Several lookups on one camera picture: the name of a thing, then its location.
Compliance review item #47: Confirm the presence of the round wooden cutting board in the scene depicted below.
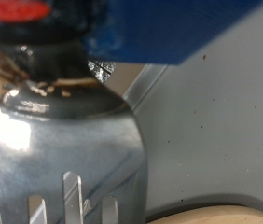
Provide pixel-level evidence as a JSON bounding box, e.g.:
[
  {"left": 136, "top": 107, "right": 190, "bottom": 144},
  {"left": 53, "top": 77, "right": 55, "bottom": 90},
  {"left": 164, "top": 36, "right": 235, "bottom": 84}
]
[{"left": 145, "top": 203, "right": 263, "bottom": 224}]

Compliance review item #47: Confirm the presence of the silver toaster oven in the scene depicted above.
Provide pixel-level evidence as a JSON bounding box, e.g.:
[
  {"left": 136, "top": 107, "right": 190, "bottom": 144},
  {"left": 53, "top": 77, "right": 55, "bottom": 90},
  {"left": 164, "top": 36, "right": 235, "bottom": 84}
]
[{"left": 121, "top": 0, "right": 263, "bottom": 223}]

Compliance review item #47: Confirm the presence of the metal spatula with blue block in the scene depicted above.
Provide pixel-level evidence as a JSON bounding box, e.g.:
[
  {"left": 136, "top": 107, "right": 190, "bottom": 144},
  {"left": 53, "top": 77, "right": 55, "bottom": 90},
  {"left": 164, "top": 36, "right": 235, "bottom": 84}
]
[{"left": 0, "top": 0, "right": 263, "bottom": 224}]

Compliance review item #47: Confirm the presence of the aluminium foil oven liner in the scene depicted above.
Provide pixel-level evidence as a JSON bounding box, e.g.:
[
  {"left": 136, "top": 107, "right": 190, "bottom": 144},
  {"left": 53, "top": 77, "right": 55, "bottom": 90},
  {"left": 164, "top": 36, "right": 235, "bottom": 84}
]
[{"left": 87, "top": 60, "right": 118, "bottom": 85}]

